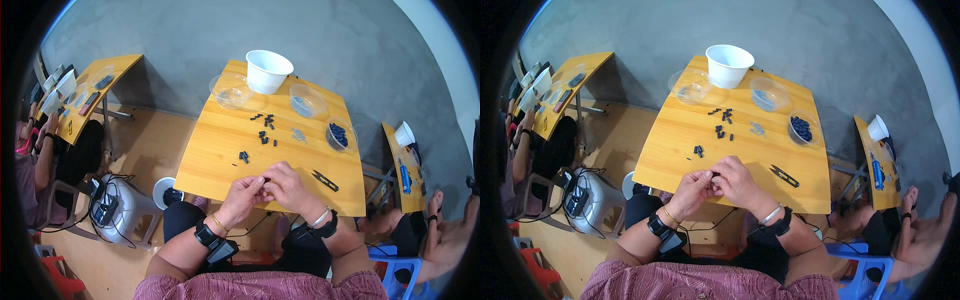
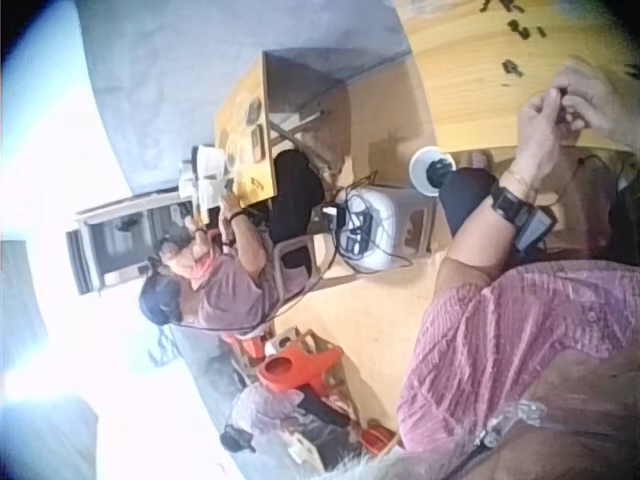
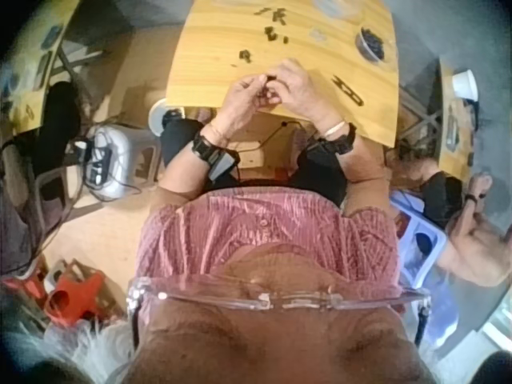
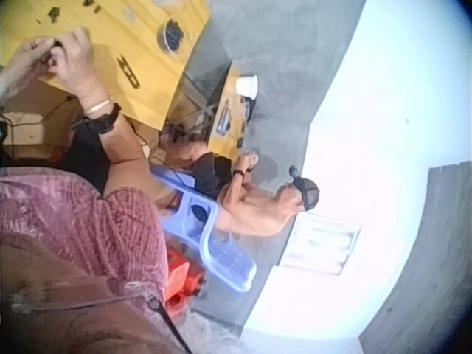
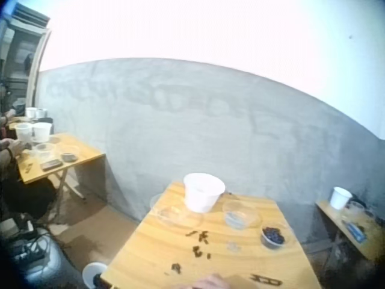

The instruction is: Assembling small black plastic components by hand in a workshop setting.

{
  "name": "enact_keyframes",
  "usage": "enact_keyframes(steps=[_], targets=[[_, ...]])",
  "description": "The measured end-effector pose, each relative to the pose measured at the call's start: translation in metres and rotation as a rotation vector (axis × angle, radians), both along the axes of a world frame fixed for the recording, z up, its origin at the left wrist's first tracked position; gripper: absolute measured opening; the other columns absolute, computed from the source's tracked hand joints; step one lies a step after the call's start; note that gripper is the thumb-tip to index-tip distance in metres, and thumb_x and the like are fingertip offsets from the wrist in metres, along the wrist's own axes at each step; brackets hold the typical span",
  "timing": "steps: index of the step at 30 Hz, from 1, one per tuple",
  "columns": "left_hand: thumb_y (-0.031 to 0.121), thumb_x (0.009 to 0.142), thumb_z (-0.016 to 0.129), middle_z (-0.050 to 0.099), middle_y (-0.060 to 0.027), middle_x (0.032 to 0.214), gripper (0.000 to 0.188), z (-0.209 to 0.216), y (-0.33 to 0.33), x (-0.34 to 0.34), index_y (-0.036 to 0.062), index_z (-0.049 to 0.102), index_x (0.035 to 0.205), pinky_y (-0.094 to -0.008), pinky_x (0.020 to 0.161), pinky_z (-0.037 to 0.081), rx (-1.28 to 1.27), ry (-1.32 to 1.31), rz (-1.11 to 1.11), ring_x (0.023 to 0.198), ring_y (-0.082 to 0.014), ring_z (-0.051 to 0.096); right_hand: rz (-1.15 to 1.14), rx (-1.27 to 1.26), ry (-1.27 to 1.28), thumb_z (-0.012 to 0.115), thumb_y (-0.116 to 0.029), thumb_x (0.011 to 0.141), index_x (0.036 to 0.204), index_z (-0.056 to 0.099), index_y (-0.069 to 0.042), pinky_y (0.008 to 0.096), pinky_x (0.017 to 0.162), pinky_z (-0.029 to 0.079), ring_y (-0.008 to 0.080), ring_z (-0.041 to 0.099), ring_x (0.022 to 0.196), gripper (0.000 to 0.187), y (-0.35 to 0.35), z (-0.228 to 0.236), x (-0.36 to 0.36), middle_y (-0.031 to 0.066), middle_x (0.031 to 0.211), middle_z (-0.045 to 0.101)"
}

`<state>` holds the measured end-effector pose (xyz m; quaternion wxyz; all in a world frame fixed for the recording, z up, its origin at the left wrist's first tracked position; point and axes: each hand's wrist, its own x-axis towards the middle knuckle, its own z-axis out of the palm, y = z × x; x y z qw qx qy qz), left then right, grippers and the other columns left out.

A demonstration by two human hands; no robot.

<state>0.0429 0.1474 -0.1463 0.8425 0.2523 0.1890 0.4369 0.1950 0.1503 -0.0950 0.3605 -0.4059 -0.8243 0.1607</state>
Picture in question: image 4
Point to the person's right hand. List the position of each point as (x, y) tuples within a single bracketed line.
[(75, 66)]

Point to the person's left hand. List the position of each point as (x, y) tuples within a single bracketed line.
[(27, 60)]

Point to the person's left fingers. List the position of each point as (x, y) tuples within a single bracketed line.
[(35, 46)]

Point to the person's right fingers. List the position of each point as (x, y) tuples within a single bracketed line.
[(70, 42)]

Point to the small black metal part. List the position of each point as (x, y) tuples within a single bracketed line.
[(54, 48)]

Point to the cardboard box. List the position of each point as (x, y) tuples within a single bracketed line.
[(33, 121)]

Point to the black wrist band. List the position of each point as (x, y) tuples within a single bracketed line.
[(101, 121)]

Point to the bowl of dark small parts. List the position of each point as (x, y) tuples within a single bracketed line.
[(171, 35)]

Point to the person's legs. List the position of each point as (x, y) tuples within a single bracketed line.
[(86, 158)]

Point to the small yellow table with items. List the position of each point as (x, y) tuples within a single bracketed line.
[(230, 121)]

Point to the blue plastic chair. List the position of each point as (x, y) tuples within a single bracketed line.
[(217, 250)]

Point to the red plastic box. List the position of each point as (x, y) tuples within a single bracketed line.
[(182, 280)]

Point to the white framed panel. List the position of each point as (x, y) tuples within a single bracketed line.
[(321, 243)]

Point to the black metal bracket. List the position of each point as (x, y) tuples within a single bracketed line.
[(129, 72)]

